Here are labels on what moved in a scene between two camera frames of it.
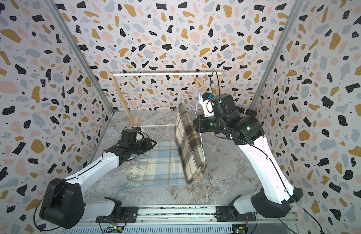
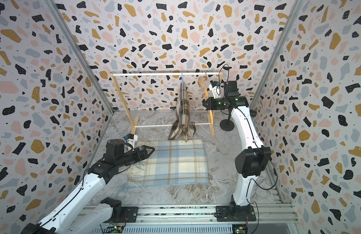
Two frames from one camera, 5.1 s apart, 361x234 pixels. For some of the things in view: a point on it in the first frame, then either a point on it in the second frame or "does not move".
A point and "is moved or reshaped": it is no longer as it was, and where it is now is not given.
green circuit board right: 240,228 does not move
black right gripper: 203,120 → 210,106
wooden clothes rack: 169,73 does not move
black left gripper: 148,145 → 144,155
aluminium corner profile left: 70,39 does not move
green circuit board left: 114,229 does not move
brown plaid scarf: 190,157 is moved or reshaped
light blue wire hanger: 195,109 → 183,98
